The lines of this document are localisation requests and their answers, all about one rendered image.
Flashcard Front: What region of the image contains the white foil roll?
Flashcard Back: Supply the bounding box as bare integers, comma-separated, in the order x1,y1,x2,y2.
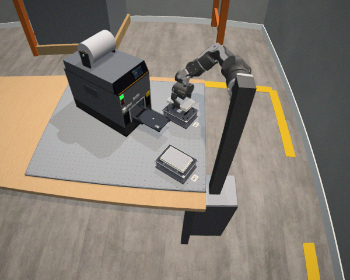
78,30,116,65

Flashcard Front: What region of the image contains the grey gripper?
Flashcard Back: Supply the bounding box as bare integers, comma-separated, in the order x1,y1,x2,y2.
171,76,194,109

